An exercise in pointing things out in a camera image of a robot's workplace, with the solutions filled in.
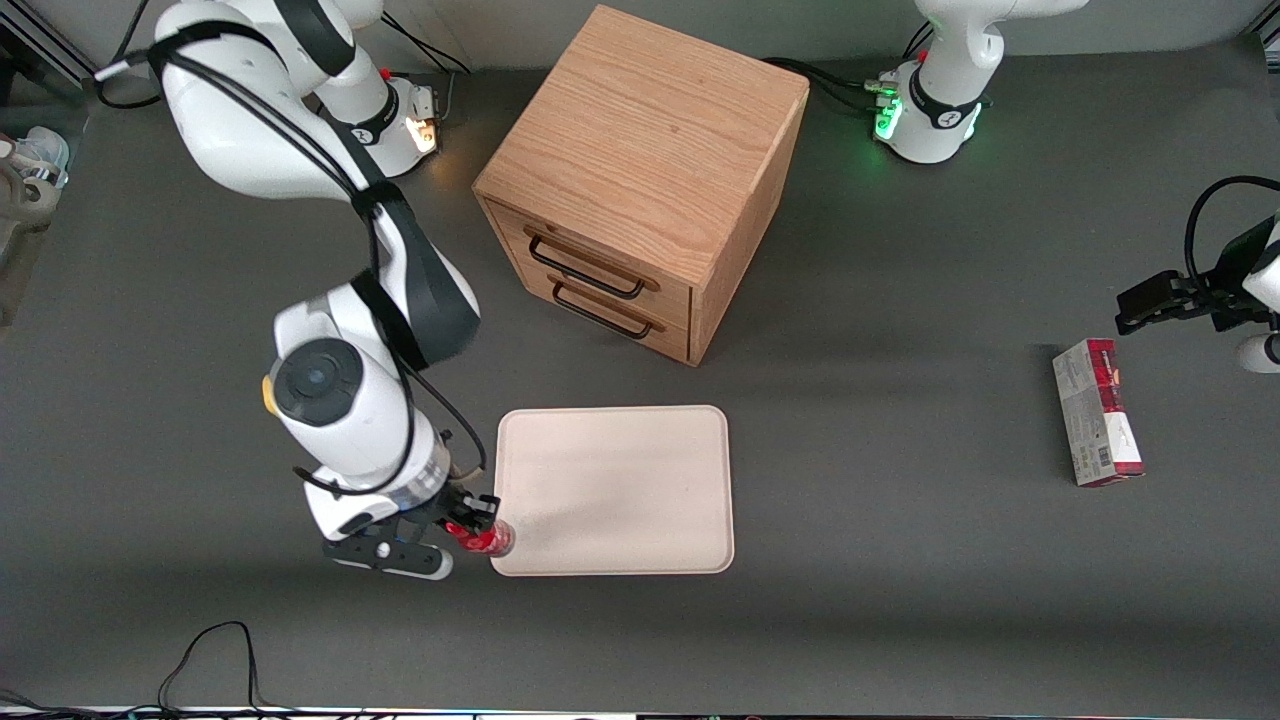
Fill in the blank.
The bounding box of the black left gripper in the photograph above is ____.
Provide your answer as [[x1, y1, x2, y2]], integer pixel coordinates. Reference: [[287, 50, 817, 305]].
[[1115, 220, 1279, 336]]

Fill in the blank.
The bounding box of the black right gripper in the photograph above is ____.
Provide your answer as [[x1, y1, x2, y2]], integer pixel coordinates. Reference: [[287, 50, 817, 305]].
[[396, 482, 500, 546]]

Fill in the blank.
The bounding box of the red coke bottle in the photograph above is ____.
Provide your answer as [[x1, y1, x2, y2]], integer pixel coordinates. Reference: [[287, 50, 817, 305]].
[[444, 515, 517, 559]]

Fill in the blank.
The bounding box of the cream rectangular plastic tray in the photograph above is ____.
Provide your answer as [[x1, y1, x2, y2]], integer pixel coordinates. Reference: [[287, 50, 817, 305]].
[[490, 404, 736, 578]]

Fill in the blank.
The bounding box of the red plaid cardboard box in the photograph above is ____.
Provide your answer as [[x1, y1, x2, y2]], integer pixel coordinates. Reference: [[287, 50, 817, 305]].
[[1052, 338, 1147, 489]]

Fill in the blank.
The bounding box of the oak drawer front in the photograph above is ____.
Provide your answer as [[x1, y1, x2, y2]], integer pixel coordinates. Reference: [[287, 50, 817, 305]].
[[515, 265, 692, 364], [488, 200, 694, 326]]

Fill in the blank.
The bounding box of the oak wooden drawer cabinet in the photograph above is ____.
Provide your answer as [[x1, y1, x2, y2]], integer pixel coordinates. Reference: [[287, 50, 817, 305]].
[[472, 4, 811, 368]]

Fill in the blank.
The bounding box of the grey clamp fixture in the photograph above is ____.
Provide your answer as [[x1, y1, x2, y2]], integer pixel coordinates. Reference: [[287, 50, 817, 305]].
[[0, 127, 73, 256]]

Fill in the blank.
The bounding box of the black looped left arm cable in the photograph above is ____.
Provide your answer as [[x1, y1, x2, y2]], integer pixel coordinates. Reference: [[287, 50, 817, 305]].
[[1184, 176, 1280, 293]]

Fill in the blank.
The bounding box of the black metal drawer handle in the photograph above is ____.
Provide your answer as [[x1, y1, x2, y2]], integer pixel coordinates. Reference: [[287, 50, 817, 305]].
[[549, 273, 667, 341], [526, 225, 662, 301]]

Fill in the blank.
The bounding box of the thin black looped table cable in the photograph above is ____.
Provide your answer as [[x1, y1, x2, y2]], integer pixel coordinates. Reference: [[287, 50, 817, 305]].
[[0, 621, 301, 718]]

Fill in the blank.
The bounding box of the black cable along right arm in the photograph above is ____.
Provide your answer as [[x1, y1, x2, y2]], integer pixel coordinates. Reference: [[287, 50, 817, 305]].
[[148, 20, 491, 501]]

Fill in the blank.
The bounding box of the black cable at left base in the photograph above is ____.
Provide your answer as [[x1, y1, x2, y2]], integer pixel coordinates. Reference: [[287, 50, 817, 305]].
[[762, 56, 893, 113]]

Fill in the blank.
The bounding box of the black cable at base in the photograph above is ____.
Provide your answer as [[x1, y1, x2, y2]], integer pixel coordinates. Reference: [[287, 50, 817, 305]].
[[762, 56, 893, 113], [378, 10, 473, 79]]

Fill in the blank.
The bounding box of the black cable at right base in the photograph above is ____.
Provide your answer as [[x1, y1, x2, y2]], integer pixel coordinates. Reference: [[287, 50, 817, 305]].
[[378, 10, 473, 79]]

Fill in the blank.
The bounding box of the black cable with white tip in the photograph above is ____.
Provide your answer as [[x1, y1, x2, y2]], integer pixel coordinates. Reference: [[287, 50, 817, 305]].
[[93, 0, 166, 111]]

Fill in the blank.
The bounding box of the aluminium frame rail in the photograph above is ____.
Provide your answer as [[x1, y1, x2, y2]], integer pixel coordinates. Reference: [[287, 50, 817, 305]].
[[0, 0, 98, 89]]

